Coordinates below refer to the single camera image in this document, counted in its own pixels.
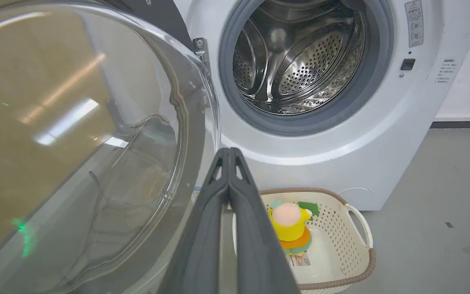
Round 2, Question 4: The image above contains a white perforated laundry basket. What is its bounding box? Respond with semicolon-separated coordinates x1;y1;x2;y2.
232;187;377;294

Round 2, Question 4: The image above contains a warning label sticker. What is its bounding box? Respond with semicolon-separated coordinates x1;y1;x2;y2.
405;0;424;48

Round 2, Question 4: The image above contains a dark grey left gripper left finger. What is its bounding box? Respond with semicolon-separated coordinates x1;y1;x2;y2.
158;148;230;294

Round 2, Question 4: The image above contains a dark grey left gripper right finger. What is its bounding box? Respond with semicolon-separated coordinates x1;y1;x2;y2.
228;147;301;294

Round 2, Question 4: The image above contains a yellow plush doll toy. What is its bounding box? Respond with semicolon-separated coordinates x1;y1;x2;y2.
268;200;319;257

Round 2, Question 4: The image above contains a white front-load washing machine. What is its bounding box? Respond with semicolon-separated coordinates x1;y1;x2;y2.
109;0;470;212

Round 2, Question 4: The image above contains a grey metal bracket with screw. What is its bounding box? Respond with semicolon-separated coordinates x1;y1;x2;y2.
193;38;211;74

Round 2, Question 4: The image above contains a glass washer door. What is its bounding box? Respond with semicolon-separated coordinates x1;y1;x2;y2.
0;0;222;294

